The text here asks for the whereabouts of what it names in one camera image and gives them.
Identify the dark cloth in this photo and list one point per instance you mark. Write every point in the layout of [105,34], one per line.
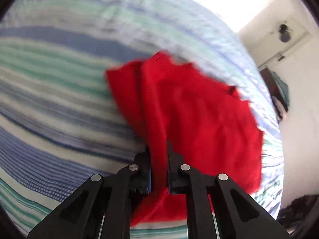
[296,211]

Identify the red sweater with white rabbit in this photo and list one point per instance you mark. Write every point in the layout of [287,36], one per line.
[189,114]

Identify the white door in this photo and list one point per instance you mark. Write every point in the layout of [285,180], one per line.
[273,38]

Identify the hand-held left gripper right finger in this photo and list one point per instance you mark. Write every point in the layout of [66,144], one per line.
[174,173]

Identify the blue green striped bed sheet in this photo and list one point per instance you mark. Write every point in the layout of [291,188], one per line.
[62,79]

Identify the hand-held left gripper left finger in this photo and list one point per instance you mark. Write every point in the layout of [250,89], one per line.
[143,173]

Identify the dark wooden cabinet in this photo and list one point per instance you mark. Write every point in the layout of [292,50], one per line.
[270,84]

